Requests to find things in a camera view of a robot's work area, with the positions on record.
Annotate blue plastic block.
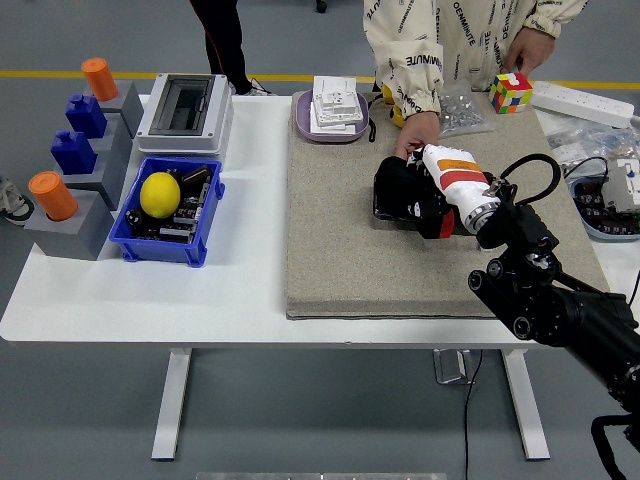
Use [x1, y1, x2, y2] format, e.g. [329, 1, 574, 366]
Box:
[64, 93, 109, 140]
[50, 129, 99, 176]

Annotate white electrical device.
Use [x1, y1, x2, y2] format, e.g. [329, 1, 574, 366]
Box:
[602, 158, 640, 214]

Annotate blue-grey tray with circuit boards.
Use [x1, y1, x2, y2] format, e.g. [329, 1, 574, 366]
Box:
[569, 177, 640, 244]

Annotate grey-brown mat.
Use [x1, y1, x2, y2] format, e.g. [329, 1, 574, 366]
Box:
[283, 91, 612, 321]

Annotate black cable under table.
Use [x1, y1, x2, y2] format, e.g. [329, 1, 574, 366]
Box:
[463, 348, 484, 480]

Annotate large white wall socket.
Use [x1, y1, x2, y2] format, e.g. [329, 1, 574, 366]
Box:
[308, 92, 365, 135]

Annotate white table leg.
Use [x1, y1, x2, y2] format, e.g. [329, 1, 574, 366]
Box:
[501, 348, 552, 462]
[150, 348, 194, 462]

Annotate grey block base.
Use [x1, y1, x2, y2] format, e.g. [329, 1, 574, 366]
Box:
[87, 113, 135, 171]
[54, 144, 132, 211]
[22, 188, 117, 262]
[84, 79, 145, 140]

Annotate orange cylinder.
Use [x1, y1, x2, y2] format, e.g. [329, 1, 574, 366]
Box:
[80, 57, 120, 103]
[27, 171, 80, 223]

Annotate purple oval tray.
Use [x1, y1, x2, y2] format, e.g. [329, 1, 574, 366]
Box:
[296, 89, 371, 145]

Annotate looped black cable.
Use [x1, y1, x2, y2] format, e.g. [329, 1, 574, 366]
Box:
[563, 156, 611, 181]

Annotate silver box under table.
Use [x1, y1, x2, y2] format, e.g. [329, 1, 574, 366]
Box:
[432, 348, 476, 386]

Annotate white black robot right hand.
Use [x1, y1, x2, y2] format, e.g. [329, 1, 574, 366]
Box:
[403, 143, 496, 224]

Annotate person's right hand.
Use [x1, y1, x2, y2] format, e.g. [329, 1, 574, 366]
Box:
[393, 110, 441, 157]

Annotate multicoloured puzzle cube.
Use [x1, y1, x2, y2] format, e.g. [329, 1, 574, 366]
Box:
[488, 71, 535, 116]

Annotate clear plastic bags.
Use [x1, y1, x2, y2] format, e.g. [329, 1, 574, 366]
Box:
[544, 107, 640, 176]

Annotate yellow lemon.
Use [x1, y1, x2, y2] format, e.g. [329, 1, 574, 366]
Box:
[139, 171, 182, 220]

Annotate clear bag of screws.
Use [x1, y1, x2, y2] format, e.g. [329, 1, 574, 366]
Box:
[434, 79, 496, 140]

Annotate glossy black panel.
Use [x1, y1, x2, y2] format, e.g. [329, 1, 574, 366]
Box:
[371, 174, 484, 239]

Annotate dark brown cylinder part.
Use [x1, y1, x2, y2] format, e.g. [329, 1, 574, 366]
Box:
[181, 165, 213, 187]

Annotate blue plastic bin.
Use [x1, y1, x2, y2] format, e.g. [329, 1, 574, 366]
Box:
[108, 156, 226, 269]

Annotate person's left hand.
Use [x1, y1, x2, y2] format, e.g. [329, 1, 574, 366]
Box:
[501, 22, 557, 76]

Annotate yellow tool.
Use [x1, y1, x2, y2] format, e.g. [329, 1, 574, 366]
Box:
[377, 82, 405, 129]

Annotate black wrist strap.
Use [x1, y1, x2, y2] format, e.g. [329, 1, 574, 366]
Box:
[367, 94, 386, 144]

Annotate small white wall socket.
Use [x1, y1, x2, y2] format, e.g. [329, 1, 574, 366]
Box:
[312, 75, 359, 109]

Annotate white power strip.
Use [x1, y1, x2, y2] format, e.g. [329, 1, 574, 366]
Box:
[529, 79, 636, 129]

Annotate grey enclosure with clear lid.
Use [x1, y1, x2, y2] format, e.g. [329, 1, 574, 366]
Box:
[135, 72, 235, 156]

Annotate person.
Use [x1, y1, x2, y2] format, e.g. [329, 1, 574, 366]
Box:
[362, 0, 592, 119]
[188, 0, 277, 97]
[0, 175, 37, 226]

